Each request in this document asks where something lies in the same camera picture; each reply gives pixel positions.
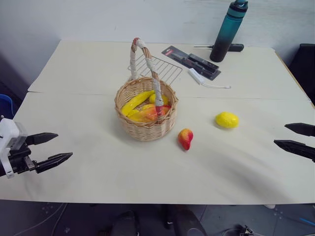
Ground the cream paper table cover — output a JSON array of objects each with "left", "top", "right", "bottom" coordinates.
[
  {"left": 0, "top": 91, "right": 315, "bottom": 205},
  {"left": 27, "top": 38, "right": 313, "bottom": 101}
]

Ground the long yellow banana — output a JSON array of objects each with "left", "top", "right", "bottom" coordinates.
[{"left": 121, "top": 90, "right": 156, "bottom": 116}]

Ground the teal black water bottle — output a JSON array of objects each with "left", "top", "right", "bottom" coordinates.
[{"left": 209, "top": 0, "right": 249, "bottom": 63}]

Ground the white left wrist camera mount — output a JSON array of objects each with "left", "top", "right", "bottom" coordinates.
[{"left": 0, "top": 118, "right": 27, "bottom": 179}]

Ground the blue plastic bin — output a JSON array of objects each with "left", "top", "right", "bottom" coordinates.
[{"left": 0, "top": 93, "right": 16, "bottom": 121}]

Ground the red yellow pear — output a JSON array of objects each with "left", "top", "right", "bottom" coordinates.
[{"left": 177, "top": 128, "right": 194, "bottom": 151}]

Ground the black screwdriver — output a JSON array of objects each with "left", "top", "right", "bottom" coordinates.
[{"left": 193, "top": 43, "right": 245, "bottom": 53}]

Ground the white adapter with cable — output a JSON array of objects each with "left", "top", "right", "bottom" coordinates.
[{"left": 188, "top": 67, "right": 232, "bottom": 90}]

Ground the black tool blister package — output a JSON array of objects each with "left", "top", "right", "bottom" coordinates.
[{"left": 161, "top": 45, "right": 222, "bottom": 81}]

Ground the wicker basket with taped handle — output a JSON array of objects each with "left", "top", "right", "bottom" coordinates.
[{"left": 114, "top": 37, "right": 179, "bottom": 142}]

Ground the large orange yellow mango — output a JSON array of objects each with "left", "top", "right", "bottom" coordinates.
[{"left": 137, "top": 103, "right": 172, "bottom": 122}]

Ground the metal wire rack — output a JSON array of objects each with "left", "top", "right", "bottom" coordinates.
[{"left": 127, "top": 54, "right": 183, "bottom": 86}]

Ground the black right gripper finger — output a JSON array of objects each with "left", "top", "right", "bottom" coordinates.
[
  {"left": 284, "top": 122, "right": 315, "bottom": 138},
  {"left": 273, "top": 139, "right": 315, "bottom": 163}
]

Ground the short yellow banana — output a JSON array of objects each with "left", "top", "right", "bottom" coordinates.
[{"left": 126, "top": 109, "right": 141, "bottom": 121}]

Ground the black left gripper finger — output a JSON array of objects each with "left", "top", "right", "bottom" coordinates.
[
  {"left": 25, "top": 132, "right": 59, "bottom": 147},
  {"left": 36, "top": 152, "right": 73, "bottom": 174}
]

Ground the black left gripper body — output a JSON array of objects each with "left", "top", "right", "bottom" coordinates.
[{"left": 8, "top": 142, "right": 38, "bottom": 174}]

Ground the small yellow lemon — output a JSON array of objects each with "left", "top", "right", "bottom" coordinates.
[{"left": 149, "top": 93, "right": 170, "bottom": 105}]

